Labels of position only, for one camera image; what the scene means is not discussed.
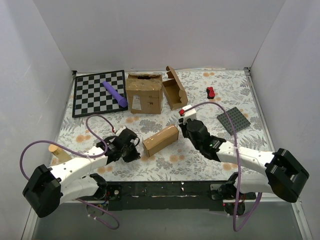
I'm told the grey studded building plate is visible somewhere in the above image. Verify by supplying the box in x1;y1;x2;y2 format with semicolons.
217;107;251;136

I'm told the purple cylindrical tool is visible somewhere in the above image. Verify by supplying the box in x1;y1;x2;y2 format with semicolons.
102;81;128;108

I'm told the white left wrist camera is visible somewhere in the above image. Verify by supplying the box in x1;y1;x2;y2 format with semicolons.
114;126;127;135

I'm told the aluminium frame rail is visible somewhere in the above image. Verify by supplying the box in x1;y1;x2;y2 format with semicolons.
32;181;301;204

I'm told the small cardboard express box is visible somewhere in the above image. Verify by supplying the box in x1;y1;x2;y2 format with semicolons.
142;124;179;157

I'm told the floral patterned table mat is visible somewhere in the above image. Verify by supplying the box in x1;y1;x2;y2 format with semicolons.
56;69;274;181

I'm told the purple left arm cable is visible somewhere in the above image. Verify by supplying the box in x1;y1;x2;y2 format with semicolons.
19;114;120;230

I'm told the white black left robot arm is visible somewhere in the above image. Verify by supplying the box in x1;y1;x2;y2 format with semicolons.
22;126;140;218

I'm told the open small cardboard box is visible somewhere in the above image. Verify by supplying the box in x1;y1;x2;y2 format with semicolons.
162;66;188;111

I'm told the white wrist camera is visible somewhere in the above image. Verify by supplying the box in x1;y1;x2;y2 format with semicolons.
114;126;127;135
178;104;197;125

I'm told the wooden cork cylinder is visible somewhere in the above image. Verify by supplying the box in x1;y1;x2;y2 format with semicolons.
48;144;72;163

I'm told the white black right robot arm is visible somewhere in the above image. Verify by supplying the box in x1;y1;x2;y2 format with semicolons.
178;118;310;203

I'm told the black and white chessboard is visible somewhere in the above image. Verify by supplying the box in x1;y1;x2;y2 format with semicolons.
72;70;128;118

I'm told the large brown cardboard box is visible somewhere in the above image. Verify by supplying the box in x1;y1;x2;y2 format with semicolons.
125;73;163;114

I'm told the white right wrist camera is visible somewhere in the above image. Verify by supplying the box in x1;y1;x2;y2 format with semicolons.
178;104;197;125

